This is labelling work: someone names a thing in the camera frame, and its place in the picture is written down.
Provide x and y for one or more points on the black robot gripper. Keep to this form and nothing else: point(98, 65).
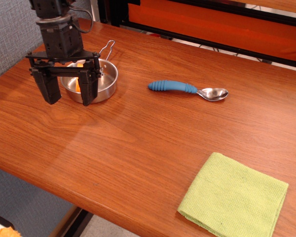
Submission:
point(62, 38)

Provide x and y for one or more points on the blue handled metal spoon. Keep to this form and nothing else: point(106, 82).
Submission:
point(209, 94)

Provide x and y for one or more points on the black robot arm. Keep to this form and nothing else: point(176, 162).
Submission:
point(52, 9)

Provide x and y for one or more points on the small steel pot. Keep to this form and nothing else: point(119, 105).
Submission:
point(107, 82)

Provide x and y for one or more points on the orange toy fruit slice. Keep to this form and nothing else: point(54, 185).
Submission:
point(77, 87)

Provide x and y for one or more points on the orange object in basket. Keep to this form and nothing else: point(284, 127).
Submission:
point(9, 232)

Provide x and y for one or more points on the green folded cloth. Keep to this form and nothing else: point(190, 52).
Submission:
point(229, 199)

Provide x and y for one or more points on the orange panel black frame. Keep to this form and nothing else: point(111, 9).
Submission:
point(265, 29)

